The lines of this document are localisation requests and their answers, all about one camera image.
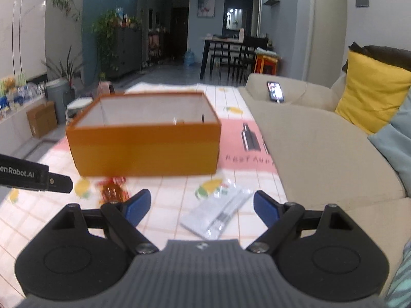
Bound white snack packet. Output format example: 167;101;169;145
180;181;254;240

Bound pink small stool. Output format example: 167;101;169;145
98;81;115;96

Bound row of bottles and packs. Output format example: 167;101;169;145
0;72;49;120

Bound red candy packet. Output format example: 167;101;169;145
95;176;131;205

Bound black dining table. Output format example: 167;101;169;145
200;35;256;80

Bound teal striped clothing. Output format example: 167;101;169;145
384;240;411;308

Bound floral wall picture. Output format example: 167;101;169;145
197;0;216;17

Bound light blue pillow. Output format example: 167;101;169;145
368;96;411;197

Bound dark jacket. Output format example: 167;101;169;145
342;42;411;73

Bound tall leafy plant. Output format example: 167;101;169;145
91;9;120;81

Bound beige sofa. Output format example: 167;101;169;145
238;72;411;296

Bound grey trash bin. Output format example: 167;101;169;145
45;79;72;124

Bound brown cardboard carton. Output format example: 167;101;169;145
26;101;58;138

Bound fruit print checked tablecloth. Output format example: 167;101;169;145
0;83;289;299

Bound white step stool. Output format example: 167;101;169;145
66;98;94;126

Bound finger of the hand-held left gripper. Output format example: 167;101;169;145
48;172;74;195

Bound orange stool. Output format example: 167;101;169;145
254;54;279;74

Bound yellow pillow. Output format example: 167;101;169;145
334;50;411;135

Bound hanging vine plant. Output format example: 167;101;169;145
51;0;81;22

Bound orange cardboard box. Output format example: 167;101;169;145
65;91;222;178

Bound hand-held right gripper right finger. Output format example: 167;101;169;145
246;190;362;255

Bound items on cabinet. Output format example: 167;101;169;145
111;6;142;29

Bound open shelf rack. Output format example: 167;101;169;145
148;29;171;63

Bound dark grey cabinet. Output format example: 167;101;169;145
111;27;144;79

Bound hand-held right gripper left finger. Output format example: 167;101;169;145
48;189;160;256

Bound black dining chairs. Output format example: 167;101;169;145
210;37;273;81

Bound spiky potted plant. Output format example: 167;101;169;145
41;45;86;84

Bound smartphone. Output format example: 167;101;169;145
266;81;286;103

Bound white door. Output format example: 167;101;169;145
313;0;349;82

